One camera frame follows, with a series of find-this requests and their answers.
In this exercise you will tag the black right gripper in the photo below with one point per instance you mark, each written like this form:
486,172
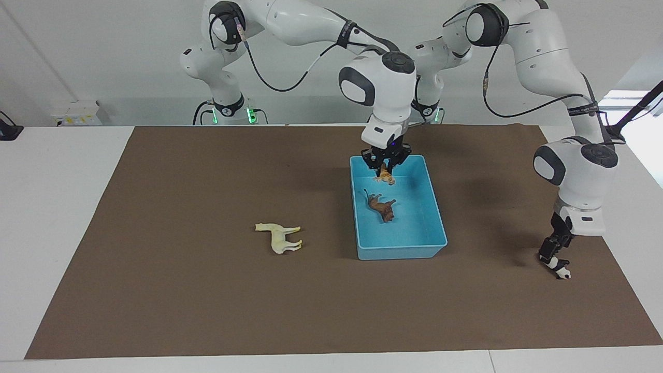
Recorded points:
388,152

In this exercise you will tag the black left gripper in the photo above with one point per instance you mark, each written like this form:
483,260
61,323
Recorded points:
562,233

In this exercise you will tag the orange tiger toy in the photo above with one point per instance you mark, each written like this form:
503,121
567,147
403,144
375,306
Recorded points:
386,177

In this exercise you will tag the black white panda toy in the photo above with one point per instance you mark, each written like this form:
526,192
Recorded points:
562,270

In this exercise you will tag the brown lion toy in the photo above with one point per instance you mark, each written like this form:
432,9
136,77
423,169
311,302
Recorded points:
382,207

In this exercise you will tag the cream horse toy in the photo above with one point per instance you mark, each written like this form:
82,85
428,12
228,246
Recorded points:
279,241

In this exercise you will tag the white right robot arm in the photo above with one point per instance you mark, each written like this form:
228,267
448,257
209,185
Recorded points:
383,88

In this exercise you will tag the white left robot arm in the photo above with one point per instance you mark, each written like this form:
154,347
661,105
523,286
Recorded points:
580,181

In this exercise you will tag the blue plastic storage box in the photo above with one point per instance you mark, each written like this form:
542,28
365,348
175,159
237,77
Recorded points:
414,228

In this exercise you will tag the white box yellow label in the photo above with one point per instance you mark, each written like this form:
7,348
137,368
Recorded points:
77,114

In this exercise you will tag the brown table mat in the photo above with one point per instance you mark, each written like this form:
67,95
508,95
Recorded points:
207,311

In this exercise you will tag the black camera stand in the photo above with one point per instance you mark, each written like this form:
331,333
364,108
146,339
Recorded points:
634,111

